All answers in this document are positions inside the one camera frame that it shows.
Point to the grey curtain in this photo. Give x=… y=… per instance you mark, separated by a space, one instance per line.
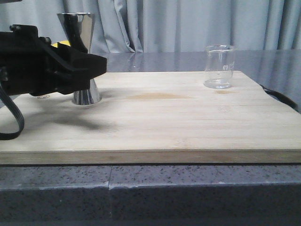
x=168 y=25

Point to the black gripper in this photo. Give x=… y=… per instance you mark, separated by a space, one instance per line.
x=29 y=64

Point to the light wooden cutting board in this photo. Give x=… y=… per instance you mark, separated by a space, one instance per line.
x=164 y=117

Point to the steel double jigger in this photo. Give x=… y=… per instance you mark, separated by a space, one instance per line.
x=79 y=28

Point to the glass beaker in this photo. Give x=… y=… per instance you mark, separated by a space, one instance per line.
x=219 y=66

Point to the yellow lemon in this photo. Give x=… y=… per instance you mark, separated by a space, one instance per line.
x=65 y=42

